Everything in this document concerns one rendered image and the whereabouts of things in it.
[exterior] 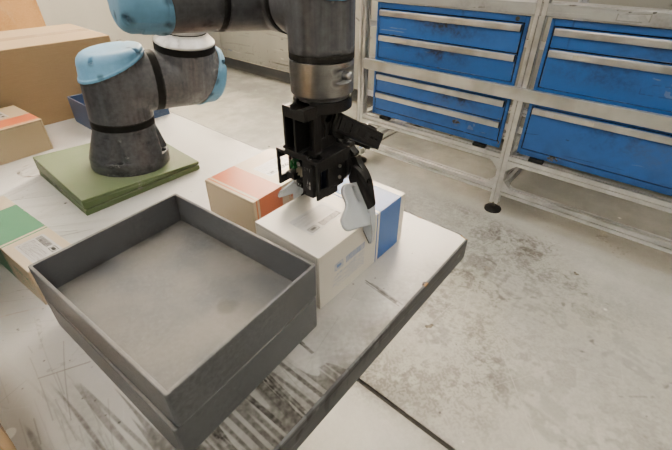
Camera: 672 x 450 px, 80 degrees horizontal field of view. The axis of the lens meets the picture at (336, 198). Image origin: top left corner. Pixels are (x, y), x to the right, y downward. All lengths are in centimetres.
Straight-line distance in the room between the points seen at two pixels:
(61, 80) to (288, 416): 110
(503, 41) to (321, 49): 150
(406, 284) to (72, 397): 42
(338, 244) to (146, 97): 50
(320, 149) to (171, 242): 26
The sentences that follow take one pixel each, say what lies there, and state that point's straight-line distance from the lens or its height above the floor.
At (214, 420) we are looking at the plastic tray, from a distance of 47.
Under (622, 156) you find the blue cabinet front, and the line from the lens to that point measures 190.
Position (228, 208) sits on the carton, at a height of 74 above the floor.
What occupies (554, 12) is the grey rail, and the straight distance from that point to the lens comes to 181.
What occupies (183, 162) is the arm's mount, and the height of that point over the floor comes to 72.
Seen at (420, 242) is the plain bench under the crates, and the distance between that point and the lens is 68.
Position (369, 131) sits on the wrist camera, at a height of 90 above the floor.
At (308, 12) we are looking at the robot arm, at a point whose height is 106.
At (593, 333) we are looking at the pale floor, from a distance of 168.
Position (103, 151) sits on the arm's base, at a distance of 89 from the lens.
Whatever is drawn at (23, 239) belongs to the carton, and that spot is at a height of 76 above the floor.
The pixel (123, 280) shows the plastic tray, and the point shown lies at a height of 75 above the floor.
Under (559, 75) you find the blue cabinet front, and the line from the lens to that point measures 186.
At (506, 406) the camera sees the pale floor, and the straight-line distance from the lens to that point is 138.
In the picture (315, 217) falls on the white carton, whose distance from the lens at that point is 56.
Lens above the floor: 111
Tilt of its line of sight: 32 degrees down
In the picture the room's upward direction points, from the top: straight up
